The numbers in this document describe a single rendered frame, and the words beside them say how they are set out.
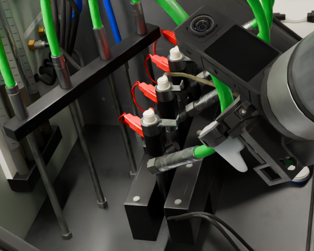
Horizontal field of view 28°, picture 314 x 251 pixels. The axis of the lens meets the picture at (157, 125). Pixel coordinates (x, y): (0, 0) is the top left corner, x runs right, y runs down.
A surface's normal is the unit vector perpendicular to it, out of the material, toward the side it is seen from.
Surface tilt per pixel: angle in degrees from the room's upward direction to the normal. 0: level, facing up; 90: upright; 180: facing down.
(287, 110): 96
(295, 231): 0
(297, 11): 0
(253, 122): 45
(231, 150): 101
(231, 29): 18
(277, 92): 83
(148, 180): 0
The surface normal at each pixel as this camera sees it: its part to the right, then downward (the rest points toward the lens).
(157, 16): -0.25, 0.63
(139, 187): -0.16, -0.77
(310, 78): -0.96, 0.17
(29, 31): 0.95, 0.04
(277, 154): 0.21, -0.19
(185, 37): -0.21, -0.54
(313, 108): -0.69, 0.67
